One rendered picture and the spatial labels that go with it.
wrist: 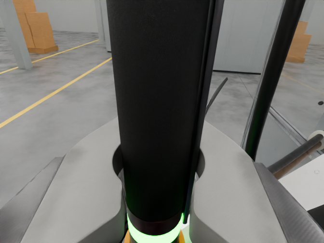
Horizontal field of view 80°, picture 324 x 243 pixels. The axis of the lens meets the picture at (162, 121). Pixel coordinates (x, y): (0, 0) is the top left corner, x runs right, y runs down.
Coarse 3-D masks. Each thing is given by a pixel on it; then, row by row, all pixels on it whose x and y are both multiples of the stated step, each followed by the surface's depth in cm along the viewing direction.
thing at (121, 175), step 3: (120, 174) 59; (123, 174) 53; (120, 177) 58; (123, 177) 52; (123, 180) 52; (123, 183) 52; (123, 186) 52; (123, 189) 52; (123, 192) 51; (123, 195) 52; (123, 198) 52; (126, 210) 50
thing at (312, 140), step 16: (288, 0) 10; (304, 0) 10; (288, 16) 11; (288, 32) 11; (272, 48) 12; (288, 48) 12; (272, 64) 12; (272, 80) 12; (272, 96) 13; (256, 112) 14; (256, 128) 15; (256, 144) 15; (304, 144) 27; (288, 160) 24
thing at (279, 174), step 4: (316, 144) 29; (320, 144) 29; (312, 148) 28; (316, 148) 29; (308, 152) 28; (312, 152) 28; (300, 156) 27; (304, 156) 27; (296, 160) 26; (300, 160) 26; (288, 164) 25; (292, 164) 25; (296, 164) 26; (284, 168) 24; (288, 168) 25; (292, 168) 25; (280, 172) 24; (284, 172) 24; (276, 176) 23; (280, 176) 24
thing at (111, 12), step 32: (128, 0) 5; (160, 0) 5; (192, 0) 5; (128, 32) 6; (160, 32) 5; (192, 32) 6; (128, 64) 6; (160, 64) 6; (192, 64) 6; (128, 96) 7; (160, 96) 6; (192, 96) 7; (128, 128) 7; (160, 128) 7; (192, 128) 8; (128, 160) 8; (160, 160) 8; (128, 192) 10; (160, 192) 9
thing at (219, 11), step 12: (216, 0) 6; (216, 12) 6; (216, 24) 6; (216, 36) 6; (204, 48) 7; (204, 60) 7; (204, 72) 7; (204, 84) 7; (204, 96) 7; (204, 108) 8; (192, 144) 9; (192, 156) 9; (192, 168) 9; (192, 180) 10
